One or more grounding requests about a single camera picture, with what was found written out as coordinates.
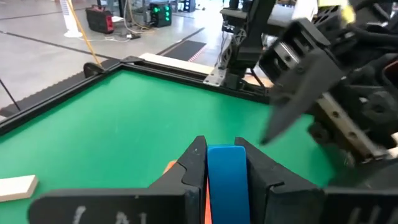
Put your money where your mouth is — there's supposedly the red plastic basket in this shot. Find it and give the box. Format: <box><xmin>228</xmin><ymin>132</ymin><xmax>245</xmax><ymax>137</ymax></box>
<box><xmin>163</xmin><ymin>160</ymin><xmax>213</xmax><ymax>224</ymax></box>

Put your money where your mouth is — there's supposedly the yellow-orange cable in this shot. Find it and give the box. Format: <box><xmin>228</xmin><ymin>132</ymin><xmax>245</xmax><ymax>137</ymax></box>
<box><xmin>67</xmin><ymin>0</ymin><xmax>102</xmax><ymax>67</ymax></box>

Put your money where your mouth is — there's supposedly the blue rounded block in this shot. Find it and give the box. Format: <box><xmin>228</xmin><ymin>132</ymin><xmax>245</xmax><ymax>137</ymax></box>
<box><xmin>206</xmin><ymin>144</ymin><xmax>251</xmax><ymax>224</ymax></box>

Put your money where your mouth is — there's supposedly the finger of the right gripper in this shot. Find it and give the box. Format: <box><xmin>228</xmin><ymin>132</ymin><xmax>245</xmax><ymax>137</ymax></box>
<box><xmin>259</xmin><ymin>17</ymin><xmax>343</xmax><ymax>146</ymax></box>

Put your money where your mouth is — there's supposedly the black device with green lights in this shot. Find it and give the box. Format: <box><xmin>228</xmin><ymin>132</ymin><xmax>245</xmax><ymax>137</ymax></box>
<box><xmin>149</xmin><ymin>1</ymin><xmax>173</xmax><ymax>28</ymax></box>

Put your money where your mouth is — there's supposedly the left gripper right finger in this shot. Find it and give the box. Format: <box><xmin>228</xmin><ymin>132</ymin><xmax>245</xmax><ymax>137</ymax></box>
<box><xmin>234</xmin><ymin>136</ymin><xmax>398</xmax><ymax>224</ymax></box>

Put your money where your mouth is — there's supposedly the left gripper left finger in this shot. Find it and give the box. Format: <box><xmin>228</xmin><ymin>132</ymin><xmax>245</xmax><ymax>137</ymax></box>
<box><xmin>27</xmin><ymin>135</ymin><xmax>208</xmax><ymax>224</ymax></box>

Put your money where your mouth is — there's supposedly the red and black case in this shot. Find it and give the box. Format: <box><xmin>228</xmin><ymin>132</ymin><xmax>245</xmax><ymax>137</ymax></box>
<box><xmin>85</xmin><ymin>4</ymin><xmax>115</xmax><ymax>34</ymax></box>

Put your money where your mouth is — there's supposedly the black table frame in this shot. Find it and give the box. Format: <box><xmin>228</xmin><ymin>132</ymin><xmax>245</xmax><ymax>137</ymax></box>
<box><xmin>0</xmin><ymin>55</ymin><xmax>271</xmax><ymax>136</ymax></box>

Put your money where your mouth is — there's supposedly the green table mat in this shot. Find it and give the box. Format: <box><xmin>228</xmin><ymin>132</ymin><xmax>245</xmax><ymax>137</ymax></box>
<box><xmin>0</xmin><ymin>68</ymin><xmax>343</xmax><ymax>224</ymax></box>

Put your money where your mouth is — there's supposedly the black hazard-striped floor mat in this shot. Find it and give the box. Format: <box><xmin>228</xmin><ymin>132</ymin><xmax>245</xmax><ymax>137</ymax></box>
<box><xmin>157</xmin><ymin>39</ymin><xmax>208</xmax><ymax>62</ymax></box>

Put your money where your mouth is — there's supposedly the small natural wood block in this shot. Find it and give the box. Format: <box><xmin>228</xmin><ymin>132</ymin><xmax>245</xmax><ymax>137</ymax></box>
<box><xmin>0</xmin><ymin>174</ymin><xmax>39</xmax><ymax>203</ymax></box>

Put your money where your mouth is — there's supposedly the white stand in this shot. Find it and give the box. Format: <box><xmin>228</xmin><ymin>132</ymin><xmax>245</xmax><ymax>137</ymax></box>
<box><xmin>58</xmin><ymin>0</ymin><xmax>83</xmax><ymax>39</ymax></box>

